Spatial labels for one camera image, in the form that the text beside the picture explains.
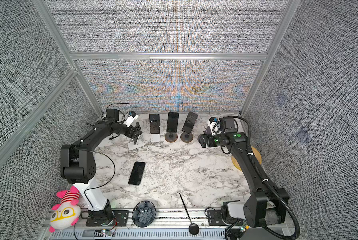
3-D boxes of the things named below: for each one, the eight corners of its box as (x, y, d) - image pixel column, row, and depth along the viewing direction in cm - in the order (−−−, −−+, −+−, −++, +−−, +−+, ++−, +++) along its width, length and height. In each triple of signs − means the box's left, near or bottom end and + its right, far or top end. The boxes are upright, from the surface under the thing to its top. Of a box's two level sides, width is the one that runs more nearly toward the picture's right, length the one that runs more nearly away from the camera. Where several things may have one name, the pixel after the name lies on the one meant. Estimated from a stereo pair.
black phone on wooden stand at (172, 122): (167, 135, 106) (166, 119, 93) (170, 126, 111) (169, 111, 98) (176, 136, 105) (176, 121, 92) (178, 128, 110) (178, 112, 97)
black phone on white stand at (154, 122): (151, 138, 106) (147, 124, 94) (152, 128, 111) (149, 114, 100) (160, 138, 106) (158, 124, 94) (161, 128, 111) (159, 114, 100)
